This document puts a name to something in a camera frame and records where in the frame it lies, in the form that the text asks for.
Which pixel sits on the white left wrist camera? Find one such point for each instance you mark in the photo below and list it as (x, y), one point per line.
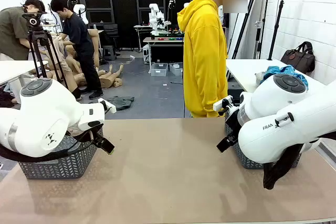
(109, 107)

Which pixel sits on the tan mannequin lying down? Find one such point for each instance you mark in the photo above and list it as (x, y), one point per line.
(110, 77)

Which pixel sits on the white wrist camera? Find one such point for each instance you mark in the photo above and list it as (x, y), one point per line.
(109, 107)
(221, 103)

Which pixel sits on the dark garment on floor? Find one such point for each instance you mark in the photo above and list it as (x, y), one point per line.
(120, 102)

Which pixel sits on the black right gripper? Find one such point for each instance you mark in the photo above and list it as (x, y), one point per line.
(232, 124)

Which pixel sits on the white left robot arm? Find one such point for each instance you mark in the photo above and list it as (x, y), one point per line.
(47, 108)

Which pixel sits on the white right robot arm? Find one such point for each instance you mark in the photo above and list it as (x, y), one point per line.
(275, 134)

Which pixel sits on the black stand frame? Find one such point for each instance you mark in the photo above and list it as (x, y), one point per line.
(249, 16)

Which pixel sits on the brown leather bag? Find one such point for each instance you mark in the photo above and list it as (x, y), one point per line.
(299, 57)

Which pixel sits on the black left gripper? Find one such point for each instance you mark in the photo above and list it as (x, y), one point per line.
(95, 125)

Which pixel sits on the person in black shirt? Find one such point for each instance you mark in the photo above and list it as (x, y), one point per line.
(78, 37)

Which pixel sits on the person in yellow hoodie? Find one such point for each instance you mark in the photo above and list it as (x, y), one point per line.
(202, 64)

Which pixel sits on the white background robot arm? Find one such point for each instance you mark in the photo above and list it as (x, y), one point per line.
(80, 11)
(155, 16)

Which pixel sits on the black light stand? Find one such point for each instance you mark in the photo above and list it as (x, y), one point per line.
(275, 30)

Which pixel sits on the small grey stool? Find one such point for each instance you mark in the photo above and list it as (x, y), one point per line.
(109, 52)

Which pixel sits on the black office chair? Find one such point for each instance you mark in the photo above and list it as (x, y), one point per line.
(111, 32)

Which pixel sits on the tan mannequin torso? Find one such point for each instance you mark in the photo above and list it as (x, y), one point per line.
(72, 62)

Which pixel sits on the clear plastic storage bin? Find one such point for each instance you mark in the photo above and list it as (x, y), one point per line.
(176, 69)
(158, 69)

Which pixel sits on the person in olive shirt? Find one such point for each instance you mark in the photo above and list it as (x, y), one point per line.
(10, 30)

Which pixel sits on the white garment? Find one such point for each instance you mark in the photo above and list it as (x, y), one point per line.
(260, 77)

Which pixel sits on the black stool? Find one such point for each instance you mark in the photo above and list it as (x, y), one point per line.
(236, 90)

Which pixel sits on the white table by wall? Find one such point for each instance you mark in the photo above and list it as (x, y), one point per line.
(244, 72)

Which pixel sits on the tan mannequin lower body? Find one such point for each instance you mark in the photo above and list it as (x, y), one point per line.
(94, 43)

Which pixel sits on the background work table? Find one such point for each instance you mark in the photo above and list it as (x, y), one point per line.
(162, 41)

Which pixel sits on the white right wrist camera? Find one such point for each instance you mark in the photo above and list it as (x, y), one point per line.
(221, 103)

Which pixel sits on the black tripod with camera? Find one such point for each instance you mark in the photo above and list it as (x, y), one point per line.
(35, 22)

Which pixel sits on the grey plastic lattice basket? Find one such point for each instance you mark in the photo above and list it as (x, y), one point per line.
(65, 167)
(249, 162)

